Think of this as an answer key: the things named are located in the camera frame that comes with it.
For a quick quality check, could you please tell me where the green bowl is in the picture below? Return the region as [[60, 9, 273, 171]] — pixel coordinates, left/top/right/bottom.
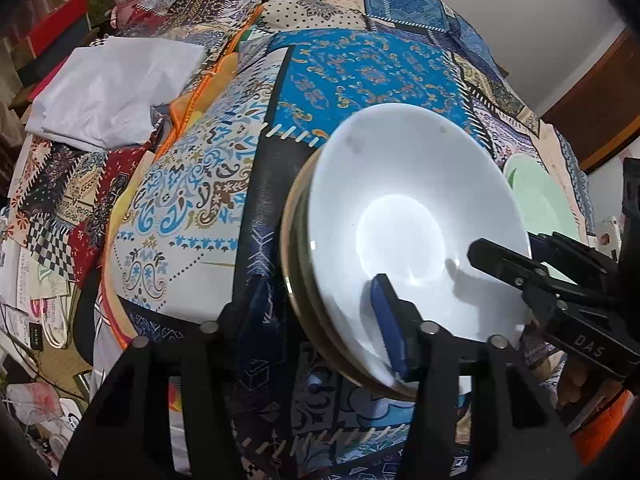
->
[[279, 151, 416, 401]]

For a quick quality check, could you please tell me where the white folded cloth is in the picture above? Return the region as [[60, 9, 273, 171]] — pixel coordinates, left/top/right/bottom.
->
[[26, 37, 205, 152]]

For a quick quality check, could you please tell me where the white bowl with dots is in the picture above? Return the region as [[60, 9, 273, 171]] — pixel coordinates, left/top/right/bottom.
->
[[306, 103, 529, 396]]

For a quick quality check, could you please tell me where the person's right hand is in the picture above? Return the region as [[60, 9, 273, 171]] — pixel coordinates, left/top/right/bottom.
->
[[520, 339, 594, 410]]

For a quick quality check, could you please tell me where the patchwork patterned tablecloth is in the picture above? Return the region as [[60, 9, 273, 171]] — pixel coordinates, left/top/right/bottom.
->
[[1, 0, 594, 479]]

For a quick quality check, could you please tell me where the red box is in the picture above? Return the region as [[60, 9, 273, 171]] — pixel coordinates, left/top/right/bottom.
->
[[9, 0, 90, 70]]

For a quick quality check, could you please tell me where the mint green plate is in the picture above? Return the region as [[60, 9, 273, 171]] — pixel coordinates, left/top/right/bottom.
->
[[501, 153, 583, 281]]

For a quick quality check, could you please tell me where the wooden door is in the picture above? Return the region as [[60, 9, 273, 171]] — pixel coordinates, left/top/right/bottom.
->
[[542, 30, 640, 174]]

